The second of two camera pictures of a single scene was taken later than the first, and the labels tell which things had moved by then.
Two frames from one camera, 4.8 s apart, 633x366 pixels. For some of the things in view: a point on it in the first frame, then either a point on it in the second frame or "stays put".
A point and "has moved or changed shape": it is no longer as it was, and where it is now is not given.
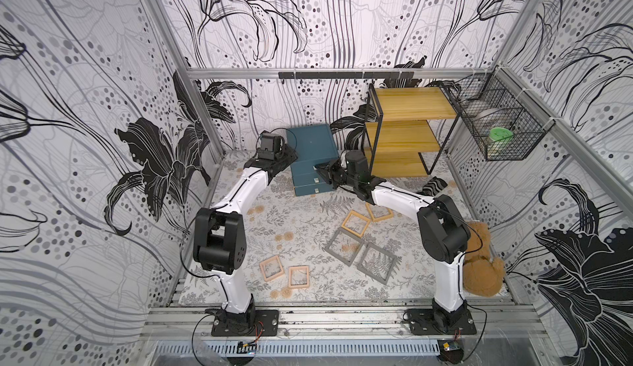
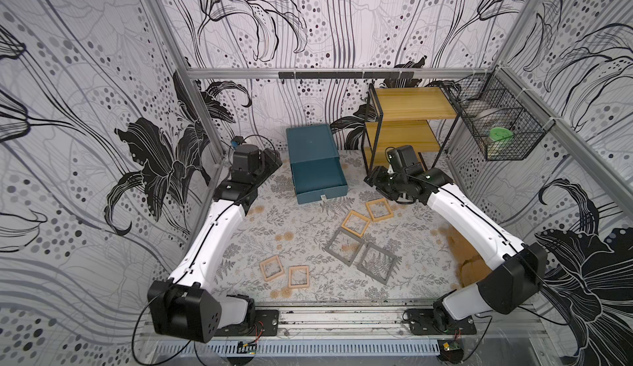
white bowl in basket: x=487 y=112 stays put
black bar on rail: x=349 y=75 stays put
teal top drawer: x=307 y=166 has moved or changed shape
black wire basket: x=503 y=120 stays put
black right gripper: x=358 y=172 -> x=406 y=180
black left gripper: x=281 y=147 -> x=273 y=161
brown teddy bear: x=483 y=275 stays put
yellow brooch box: x=355 y=222 stays put
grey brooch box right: x=377 y=263 stays put
